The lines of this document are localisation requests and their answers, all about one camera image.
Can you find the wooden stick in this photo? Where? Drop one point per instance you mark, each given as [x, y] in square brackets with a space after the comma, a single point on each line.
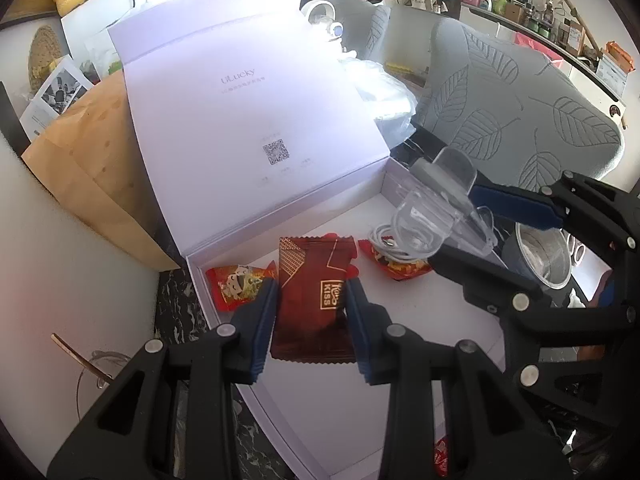
[80, 357]

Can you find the woven straw mat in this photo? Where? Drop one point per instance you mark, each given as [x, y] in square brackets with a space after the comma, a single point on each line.
[45, 52]

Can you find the white cardboard box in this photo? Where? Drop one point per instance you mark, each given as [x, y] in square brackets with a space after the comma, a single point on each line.
[611, 74]

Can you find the photo leaflet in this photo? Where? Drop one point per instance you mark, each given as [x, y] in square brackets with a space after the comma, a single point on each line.
[55, 95]

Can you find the clear plastic bag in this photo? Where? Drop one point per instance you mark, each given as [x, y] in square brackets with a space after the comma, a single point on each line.
[385, 95]

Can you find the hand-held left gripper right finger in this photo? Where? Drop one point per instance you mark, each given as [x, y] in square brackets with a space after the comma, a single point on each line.
[357, 330]

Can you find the glass measuring cup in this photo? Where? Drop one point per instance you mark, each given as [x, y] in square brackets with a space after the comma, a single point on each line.
[100, 390]

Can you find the red pictured snack packet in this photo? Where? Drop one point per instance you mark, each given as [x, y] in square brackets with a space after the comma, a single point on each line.
[400, 267]

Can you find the bamboo stick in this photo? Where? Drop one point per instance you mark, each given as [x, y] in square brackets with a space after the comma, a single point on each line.
[575, 10]

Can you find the plain red snack packet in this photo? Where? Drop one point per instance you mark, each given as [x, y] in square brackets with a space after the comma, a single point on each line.
[237, 285]

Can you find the orange packet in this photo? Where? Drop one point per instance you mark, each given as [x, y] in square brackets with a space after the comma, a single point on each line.
[622, 55]

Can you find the dark red chocolate packet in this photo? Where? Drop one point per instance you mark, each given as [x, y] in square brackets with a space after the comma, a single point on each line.
[305, 310]

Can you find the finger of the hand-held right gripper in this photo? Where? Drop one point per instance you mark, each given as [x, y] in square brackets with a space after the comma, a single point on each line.
[515, 205]
[490, 285]

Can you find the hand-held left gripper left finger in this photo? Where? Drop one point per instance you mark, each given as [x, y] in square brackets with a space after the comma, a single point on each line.
[260, 330]

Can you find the red white-label snack packet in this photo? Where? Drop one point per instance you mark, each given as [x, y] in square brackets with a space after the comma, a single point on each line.
[442, 460]

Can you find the crumpled white tissue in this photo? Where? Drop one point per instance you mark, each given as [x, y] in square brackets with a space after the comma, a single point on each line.
[576, 300]

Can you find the clear grey plastic case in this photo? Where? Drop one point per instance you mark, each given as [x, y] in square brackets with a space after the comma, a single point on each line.
[430, 210]

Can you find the brown paper bag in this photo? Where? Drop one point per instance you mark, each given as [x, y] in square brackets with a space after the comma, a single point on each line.
[95, 170]

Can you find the white foam board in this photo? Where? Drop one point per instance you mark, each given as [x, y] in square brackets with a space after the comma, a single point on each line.
[65, 285]

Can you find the metal bowl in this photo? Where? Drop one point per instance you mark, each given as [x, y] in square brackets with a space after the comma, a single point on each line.
[542, 255]

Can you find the grey leaf-pattern chair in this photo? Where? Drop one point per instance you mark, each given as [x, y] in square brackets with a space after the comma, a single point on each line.
[525, 90]
[365, 25]

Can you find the lavender gift box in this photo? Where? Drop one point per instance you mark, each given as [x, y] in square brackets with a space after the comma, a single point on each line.
[240, 120]

